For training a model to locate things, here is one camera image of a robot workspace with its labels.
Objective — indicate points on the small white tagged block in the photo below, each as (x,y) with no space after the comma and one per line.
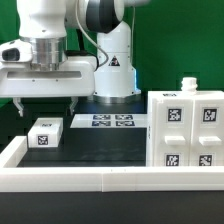
(46,132)

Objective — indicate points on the white door panel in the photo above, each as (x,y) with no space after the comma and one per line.
(175,133)
(207,137)

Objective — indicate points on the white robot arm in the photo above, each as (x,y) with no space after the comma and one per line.
(70,48)

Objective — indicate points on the white U-shaped fence frame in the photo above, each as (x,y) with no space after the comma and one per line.
(101,179)

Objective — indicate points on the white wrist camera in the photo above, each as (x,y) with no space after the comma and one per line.
(16,51)

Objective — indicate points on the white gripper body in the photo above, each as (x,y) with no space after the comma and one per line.
(75,77)

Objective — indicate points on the flat white tagged panel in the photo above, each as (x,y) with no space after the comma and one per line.
(109,121)

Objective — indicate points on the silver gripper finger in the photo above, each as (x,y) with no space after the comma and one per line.
(72,105)
(18,104)

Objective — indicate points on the white cabinet box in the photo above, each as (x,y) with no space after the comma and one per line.
(156,101)

